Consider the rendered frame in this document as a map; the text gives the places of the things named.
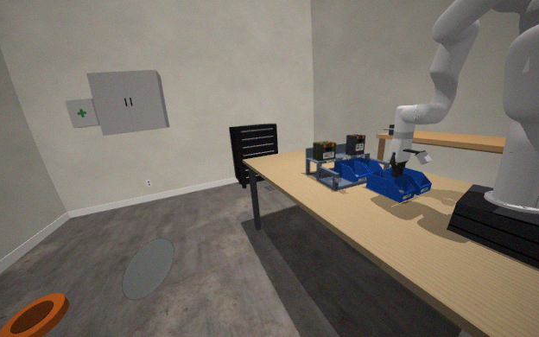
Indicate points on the black tool case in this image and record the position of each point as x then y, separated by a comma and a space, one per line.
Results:
355, 144

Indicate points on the blue bin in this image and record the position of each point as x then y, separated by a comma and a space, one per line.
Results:
417, 178
385, 185
349, 173
371, 166

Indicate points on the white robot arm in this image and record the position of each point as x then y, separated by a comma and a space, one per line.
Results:
517, 183

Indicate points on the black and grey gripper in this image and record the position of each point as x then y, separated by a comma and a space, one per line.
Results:
397, 155

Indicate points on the dark green tool case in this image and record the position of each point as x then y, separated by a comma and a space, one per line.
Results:
324, 151

